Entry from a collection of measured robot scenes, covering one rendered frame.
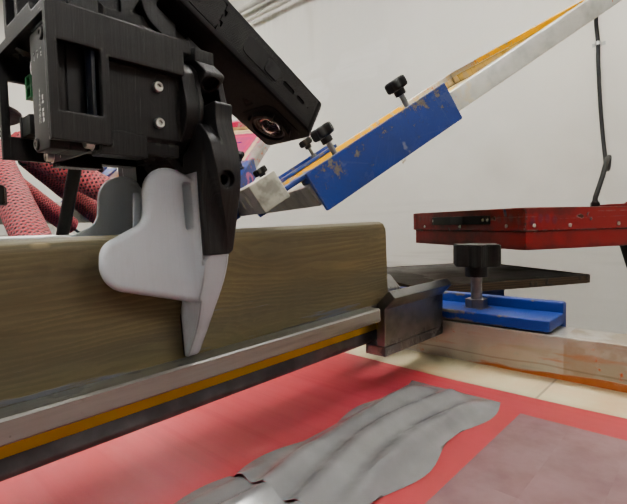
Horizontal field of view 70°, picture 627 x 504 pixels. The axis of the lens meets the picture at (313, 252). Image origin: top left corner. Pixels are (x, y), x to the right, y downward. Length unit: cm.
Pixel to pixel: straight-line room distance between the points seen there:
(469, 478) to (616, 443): 10
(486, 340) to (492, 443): 15
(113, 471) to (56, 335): 9
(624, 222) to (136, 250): 113
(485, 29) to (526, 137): 55
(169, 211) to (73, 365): 8
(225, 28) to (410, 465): 25
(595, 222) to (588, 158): 104
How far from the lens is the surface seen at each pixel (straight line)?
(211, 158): 21
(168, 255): 22
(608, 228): 120
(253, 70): 27
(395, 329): 37
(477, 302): 44
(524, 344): 42
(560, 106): 225
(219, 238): 22
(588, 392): 40
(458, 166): 237
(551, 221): 108
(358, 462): 26
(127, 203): 27
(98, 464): 29
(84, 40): 21
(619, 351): 40
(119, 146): 21
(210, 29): 26
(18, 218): 74
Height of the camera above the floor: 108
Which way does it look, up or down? 4 degrees down
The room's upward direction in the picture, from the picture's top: 1 degrees counter-clockwise
